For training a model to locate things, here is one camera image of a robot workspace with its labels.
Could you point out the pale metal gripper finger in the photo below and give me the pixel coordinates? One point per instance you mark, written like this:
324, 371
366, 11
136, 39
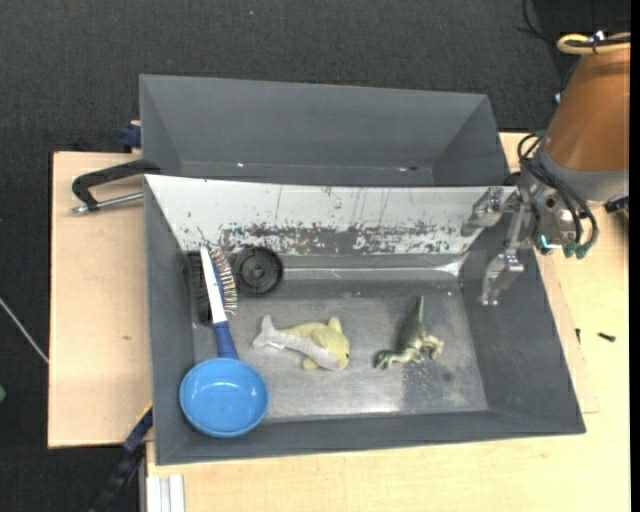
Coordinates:
502, 275
492, 202

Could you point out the green toy dinosaur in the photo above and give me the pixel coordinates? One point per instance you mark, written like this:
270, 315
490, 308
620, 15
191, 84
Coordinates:
411, 340

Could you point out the small black screw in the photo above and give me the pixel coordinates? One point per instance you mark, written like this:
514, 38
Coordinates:
607, 337

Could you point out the yellow and white plush dolphin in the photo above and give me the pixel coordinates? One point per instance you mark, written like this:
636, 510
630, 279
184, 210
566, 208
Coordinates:
320, 342

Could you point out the grey metal bin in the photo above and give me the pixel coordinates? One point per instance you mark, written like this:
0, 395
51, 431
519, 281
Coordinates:
350, 400

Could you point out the black round disc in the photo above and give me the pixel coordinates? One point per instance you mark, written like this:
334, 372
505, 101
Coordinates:
257, 272

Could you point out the white and blue hairbrush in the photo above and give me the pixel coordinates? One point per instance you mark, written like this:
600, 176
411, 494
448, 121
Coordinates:
216, 300

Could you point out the black cylinder on white bracket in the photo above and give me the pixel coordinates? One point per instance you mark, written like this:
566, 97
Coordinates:
619, 205

